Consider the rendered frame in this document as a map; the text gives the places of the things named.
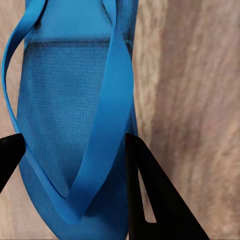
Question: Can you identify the sandal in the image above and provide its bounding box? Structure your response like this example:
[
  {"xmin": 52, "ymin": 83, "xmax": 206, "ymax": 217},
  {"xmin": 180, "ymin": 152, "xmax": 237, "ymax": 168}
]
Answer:
[{"xmin": 2, "ymin": 0, "xmax": 139, "ymax": 240}]

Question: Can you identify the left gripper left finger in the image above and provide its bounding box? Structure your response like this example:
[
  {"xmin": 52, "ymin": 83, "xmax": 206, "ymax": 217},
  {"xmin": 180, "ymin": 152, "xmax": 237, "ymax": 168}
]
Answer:
[{"xmin": 0, "ymin": 133, "xmax": 26, "ymax": 193}]

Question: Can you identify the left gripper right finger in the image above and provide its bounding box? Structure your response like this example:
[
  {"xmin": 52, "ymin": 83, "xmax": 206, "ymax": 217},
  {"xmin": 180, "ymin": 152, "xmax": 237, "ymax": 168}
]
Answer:
[{"xmin": 125, "ymin": 133, "xmax": 210, "ymax": 240}]

